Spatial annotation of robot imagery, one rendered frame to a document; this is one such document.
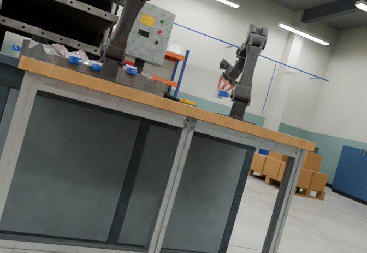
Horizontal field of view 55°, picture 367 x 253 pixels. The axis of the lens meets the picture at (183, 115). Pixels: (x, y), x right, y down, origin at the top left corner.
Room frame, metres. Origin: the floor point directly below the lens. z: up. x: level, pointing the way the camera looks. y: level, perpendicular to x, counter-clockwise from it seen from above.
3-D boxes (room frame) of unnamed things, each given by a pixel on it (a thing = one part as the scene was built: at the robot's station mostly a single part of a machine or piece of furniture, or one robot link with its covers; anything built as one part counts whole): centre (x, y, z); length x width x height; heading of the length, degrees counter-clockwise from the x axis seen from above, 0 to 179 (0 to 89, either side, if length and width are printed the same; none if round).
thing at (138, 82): (1.94, 0.34, 0.87); 0.50 x 0.26 x 0.14; 24
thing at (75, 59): (1.48, 0.49, 0.85); 0.13 x 0.05 x 0.05; 41
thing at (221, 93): (1.95, -0.19, 0.93); 0.13 x 0.05 x 0.05; 51
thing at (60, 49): (1.72, 0.63, 0.90); 0.26 x 0.18 x 0.08; 41
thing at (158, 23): (2.67, 0.42, 0.73); 0.30 x 0.22 x 1.47; 114
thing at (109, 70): (1.34, 0.31, 0.84); 0.20 x 0.07 x 0.08; 115
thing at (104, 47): (1.35, 0.32, 0.90); 0.09 x 0.06 x 0.06; 115
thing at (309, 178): (6.44, -2.08, 0.37); 1.20 x 0.82 x 0.74; 28
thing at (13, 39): (2.46, 1.16, 0.87); 0.50 x 0.27 x 0.17; 24
